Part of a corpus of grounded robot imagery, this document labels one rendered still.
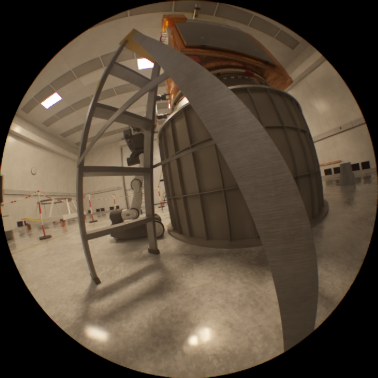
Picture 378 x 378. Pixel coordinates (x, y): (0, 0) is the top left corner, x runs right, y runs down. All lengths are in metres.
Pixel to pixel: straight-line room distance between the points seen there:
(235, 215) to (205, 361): 0.83
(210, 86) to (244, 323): 0.54
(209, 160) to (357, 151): 5.44
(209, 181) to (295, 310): 0.89
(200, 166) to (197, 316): 0.91
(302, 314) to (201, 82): 0.29
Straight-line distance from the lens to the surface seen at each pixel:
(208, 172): 0.95
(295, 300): 0.17
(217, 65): 1.71
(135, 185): 1.56
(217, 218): 0.96
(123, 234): 1.52
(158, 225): 1.38
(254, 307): 0.52
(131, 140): 1.74
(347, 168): 3.25
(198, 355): 0.44
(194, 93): 0.17
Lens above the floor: 0.42
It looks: 2 degrees up
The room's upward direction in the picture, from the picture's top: 10 degrees counter-clockwise
